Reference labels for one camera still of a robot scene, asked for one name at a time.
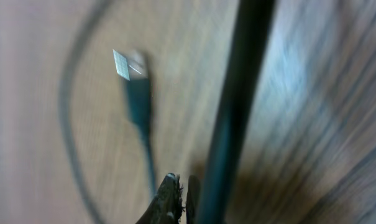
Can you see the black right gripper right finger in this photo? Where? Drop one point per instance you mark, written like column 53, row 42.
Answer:
column 192, row 198

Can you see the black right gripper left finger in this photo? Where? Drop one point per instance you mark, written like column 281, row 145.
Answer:
column 166, row 207

